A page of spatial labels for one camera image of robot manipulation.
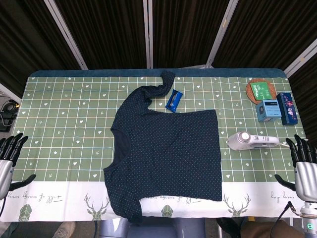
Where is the dark blue dotted shirt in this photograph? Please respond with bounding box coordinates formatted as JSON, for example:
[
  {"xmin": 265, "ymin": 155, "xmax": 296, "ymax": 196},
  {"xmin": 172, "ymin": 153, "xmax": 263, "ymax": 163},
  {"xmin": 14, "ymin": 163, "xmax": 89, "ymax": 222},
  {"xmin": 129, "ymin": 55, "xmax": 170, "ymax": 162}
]
[{"xmin": 103, "ymin": 70, "xmax": 223, "ymax": 225}]

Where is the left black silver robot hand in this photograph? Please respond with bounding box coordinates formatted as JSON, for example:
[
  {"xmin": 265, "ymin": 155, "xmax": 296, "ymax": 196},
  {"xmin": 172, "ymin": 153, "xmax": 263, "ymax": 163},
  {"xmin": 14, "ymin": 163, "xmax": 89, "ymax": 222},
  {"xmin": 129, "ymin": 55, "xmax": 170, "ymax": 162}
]
[{"xmin": 0, "ymin": 133, "xmax": 37, "ymax": 200}]

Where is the dark brown curtain panel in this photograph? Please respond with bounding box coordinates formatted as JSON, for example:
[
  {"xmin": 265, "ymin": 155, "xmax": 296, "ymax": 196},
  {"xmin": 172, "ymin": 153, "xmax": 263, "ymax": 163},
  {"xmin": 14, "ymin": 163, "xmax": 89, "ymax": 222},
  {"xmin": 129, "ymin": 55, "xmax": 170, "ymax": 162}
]
[
  {"xmin": 152, "ymin": 0, "xmax": 231, "ymax": 69},
  {"xmin": 214, "ymin": 0, "xmax": 317, "ymax": 71},
  {"xmin": 0, "ymin": 0, "xmax": 82, "ymax": 92},
  {"xmin": 54, "ymin": 0, "xmax": 149, "ymax": 70}
]

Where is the white handheld steamer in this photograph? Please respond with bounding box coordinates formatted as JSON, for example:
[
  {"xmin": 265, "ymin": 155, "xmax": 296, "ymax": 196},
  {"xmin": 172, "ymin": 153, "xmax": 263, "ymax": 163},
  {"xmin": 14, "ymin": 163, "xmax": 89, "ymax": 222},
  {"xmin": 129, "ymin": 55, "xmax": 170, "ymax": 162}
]
[{"xmin": 227, "ymin": 131, "xmax": 282, "ymax": 151}]

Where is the black floor device with cables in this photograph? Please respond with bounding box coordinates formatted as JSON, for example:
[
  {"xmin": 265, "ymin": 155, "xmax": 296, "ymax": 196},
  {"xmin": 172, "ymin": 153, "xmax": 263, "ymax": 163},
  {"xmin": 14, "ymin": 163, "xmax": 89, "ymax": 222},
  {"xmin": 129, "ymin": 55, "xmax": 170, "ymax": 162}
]
[{"xmin": 0, "ymin": 99, "xmax": 18, "ymax": 132}]

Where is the light blue small box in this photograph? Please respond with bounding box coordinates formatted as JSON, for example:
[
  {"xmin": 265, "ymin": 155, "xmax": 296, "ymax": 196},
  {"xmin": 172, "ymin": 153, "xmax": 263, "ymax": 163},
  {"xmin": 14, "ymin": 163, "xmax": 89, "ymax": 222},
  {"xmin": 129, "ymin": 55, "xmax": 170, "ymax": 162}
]
[{"xmin": 255, "ymin": 99, "xmax": 283, "ymax": 123}]

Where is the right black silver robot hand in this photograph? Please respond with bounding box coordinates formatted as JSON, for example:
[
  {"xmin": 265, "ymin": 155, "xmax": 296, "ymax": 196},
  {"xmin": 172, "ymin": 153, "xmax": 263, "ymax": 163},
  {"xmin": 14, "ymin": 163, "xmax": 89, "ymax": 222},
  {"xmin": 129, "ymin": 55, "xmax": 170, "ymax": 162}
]
[{"xmin": 274, "ymin": 134, "xmax": 317, "ymax": 203}]

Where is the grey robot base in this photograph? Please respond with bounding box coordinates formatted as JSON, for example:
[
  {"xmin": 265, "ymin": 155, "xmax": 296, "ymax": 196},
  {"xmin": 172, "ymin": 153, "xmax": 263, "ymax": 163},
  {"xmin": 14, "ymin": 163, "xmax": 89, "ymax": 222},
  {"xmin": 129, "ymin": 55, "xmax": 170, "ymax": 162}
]
[{"xmin": 99, "ymin": 217, "xmax": 218, "ymax": 238}]

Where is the white partition post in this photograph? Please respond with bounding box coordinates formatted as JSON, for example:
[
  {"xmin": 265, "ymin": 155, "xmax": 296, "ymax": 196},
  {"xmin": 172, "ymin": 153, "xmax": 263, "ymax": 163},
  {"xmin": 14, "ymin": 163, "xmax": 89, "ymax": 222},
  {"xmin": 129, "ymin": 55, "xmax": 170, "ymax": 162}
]
[
  {"xmin": 143, "ymin": 0, "xmax": 154, "ymax": 69},
  {"xmin": 44, "ymin": 0, "xmax": 89, "ymax": 70},
  {"xmin": 0, "ymin": 83, "xmax": 22, "ymax": 105},
  {"xmin": 284, "ymin": 39, "xmax": 317, "ymax": 80},
  {"xmin": 206, "ymin": 0, "xmax": 239, "ymax": 68}
]

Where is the brown stool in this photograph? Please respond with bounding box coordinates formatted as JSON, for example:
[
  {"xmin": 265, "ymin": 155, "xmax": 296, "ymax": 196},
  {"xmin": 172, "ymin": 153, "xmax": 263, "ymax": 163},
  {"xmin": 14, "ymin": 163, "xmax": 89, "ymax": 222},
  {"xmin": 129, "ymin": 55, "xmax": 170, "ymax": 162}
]
[{"xmin": 241, "ymin": 219, "xmax": 304, "ymax": 238}]

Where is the dark blue pink-print box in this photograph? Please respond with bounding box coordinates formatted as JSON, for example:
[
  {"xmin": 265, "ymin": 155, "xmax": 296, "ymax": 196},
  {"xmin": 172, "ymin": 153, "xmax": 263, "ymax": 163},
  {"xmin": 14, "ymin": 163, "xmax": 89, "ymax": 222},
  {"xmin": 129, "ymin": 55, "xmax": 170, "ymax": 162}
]
[{"xmin": 276, "ymin": 92, "xmax": 299, "ymax": 126}]

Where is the dark teal table pad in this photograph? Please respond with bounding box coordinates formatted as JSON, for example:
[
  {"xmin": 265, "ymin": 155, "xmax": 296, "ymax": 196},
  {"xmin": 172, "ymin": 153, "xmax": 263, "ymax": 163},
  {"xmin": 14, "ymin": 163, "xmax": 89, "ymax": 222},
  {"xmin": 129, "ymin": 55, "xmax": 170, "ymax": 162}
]
[{"xmin": 29, "ymin": 68, "xmax": 288, "ymax": 79}]

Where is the blue snack wrapper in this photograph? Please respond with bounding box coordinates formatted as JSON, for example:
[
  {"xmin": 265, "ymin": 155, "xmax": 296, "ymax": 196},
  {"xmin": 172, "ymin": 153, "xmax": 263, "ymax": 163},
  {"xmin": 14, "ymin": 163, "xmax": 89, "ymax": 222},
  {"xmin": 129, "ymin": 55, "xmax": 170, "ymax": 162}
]
[{"xmin": 164, "ymin": 89, "xmax": 183, "ymax": 114}]

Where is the green packet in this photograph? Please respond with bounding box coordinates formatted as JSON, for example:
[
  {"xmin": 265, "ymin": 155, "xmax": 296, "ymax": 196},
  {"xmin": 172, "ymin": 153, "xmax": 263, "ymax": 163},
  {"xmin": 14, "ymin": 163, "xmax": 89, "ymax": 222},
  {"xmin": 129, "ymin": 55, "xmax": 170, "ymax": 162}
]
[{"xmin": 249, "ymin": 81, "xmax": 272, "ymax": 101}]

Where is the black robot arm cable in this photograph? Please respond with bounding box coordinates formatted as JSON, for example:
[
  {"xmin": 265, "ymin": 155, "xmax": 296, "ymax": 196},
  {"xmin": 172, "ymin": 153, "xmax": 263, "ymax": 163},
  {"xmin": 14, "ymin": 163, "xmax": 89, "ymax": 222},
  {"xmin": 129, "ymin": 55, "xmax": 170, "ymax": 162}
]
[{"xmin": 269, "ymin": 201, "xmax": 297, "ymax": 238}]

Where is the brown shoe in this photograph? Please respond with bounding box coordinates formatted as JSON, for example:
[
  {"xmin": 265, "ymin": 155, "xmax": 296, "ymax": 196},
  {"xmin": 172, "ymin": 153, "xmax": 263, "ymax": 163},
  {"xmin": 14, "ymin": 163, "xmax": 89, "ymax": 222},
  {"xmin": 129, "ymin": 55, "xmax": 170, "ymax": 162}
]
[{"xmin": 52, "ymin": 220, "xmax": 76, "ymax": 238}]

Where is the green grid deer tablecloth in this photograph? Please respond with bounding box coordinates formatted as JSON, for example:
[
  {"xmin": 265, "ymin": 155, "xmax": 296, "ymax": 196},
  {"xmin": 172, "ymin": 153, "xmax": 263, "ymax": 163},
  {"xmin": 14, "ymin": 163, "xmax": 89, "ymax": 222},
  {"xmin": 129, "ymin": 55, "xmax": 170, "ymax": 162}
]
[{"xmin": 1, "ymin": 75, "xmax": 313, "ymax": 222}]

